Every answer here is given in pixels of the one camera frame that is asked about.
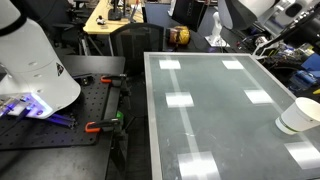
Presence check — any white paper cup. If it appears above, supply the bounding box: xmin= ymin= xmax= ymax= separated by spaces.
xmin=274 ymin=96 xmax=320 ymax=136

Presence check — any black mesh chair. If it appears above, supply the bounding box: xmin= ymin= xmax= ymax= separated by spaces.
xmin=109 ymin=22 xmax=166 ymax=73

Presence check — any white stand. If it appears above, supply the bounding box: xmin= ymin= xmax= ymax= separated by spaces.
xmin=204 ymin=11 xmax=231 ymax=48

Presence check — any black flat panel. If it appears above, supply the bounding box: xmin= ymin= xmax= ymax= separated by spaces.
xmin=171 ymin=0 xmax=210 ymax=33

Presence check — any light wooden desk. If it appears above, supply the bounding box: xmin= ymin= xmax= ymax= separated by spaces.
xmin=82 ymin=0 xmax=145 ymax=36

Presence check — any blue plastic item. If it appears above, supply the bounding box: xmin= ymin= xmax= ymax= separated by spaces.
xmin=289 ymin=69 xmax=318 ymax=91

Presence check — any orange handled black clamp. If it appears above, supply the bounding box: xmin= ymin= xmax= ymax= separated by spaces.
xmin=99 ymin=73 xmax=130 ymax=89
xmin=84 ymin=115 xmax=126 ymax=135

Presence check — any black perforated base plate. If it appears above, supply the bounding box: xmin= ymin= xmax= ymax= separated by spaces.
xmin=0 ymin=73 xmax=123 ymax=151

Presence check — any small black bracket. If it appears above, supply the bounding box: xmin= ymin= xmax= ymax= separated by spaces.
xmin=71 ymin=73 xmax=95 ymax=87

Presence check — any robot base cable bundle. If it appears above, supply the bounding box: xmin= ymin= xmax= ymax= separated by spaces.
xmin=43 ymin=113 xmax=78 ymax=130

